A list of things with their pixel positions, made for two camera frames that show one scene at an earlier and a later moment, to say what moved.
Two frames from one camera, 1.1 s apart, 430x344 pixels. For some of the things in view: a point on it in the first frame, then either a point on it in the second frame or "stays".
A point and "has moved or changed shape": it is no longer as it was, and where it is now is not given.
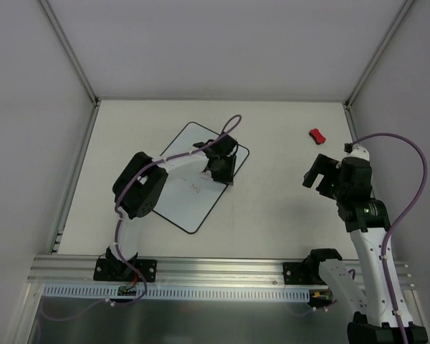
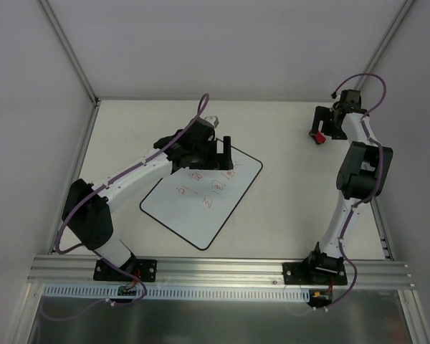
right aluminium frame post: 373,60 stays
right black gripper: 322,175 → 330,122
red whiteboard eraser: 317,137 stays
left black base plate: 104,271 stays
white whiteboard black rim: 193,133 has moved or changed shape
